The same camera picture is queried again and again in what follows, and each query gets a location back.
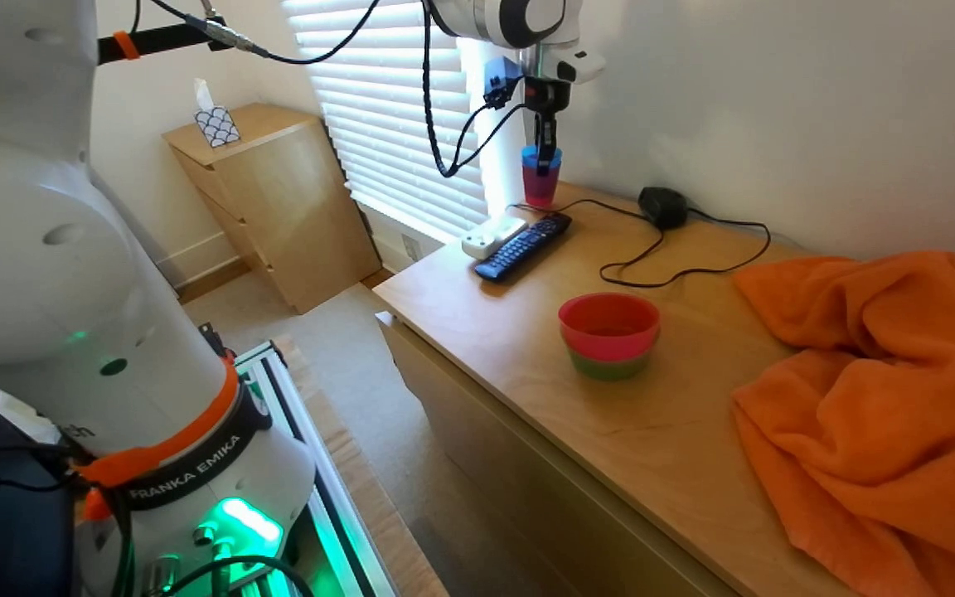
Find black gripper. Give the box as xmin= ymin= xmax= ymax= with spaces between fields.
xmin=520 ymin=69 xmax=572 ymax=168

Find blue plastic cup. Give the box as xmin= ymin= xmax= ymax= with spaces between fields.
xmin=518 ymin=144 xmax=562 ymax=187

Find red plastic cup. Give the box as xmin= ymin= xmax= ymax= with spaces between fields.
xmin=520 ymin=164 xmax=561 ymax=215

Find black remote control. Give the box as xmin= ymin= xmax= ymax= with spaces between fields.
xmin=470 ymin=208 xmax=572 ymax=286

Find white remote control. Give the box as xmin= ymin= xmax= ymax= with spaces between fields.
xmin=458 ymin=212 xmax=530 ymax=266

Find black power adapter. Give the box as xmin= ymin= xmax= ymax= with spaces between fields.
xmin=635 ymin=183 xmax=693 ymax=231

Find white window blinds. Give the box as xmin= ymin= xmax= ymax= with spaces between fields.
xmin=282 ymin=0 xmax=489 ymax=241

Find red plastic bowl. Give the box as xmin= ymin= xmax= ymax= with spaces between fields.
xmin=558 ymin=289 xmax=663 ymax=367

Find green plastic bowl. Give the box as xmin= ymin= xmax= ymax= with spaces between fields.
xmin=566 ymin=348 xmax=655 ymax=384

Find small wooden cabinet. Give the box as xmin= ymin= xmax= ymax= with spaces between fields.
xmin=161 ymin=101 xmax=383 ymax=315

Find patterned tissue box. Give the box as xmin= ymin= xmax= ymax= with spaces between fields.
xmin=188 ymin=76 xmax=244 ymax=154

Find light wooden dresser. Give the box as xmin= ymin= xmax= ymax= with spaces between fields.
xmin=371 ymin=181 xmax=955 ymax=597

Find black pole with orange tape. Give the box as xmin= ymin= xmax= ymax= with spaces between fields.
xmin=94 ymin=17 xmax=238 ymax=66

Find orange cloth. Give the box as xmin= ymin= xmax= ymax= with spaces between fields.
xmin=726 ymin=250 xmax=955 ymax=597

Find dark fabric bag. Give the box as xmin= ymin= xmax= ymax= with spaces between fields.
xmin=0 ymin=376 xmax=75 ymax=597

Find dark blue wrist camera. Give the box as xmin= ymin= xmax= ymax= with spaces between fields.
xmin=481 ymin=52 xmax=526 ymax=114

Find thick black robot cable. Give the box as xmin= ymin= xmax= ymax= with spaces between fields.
xmin=416 ymin=0 xmax=530 ymax=183

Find thin black power cable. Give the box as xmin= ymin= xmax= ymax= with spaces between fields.
xmin=549 ymin=192 xmax=777 ymax=292

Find black overhead cable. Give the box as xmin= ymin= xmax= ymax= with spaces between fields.
xmin=148 ymin=0 xmax=387 ymax=66

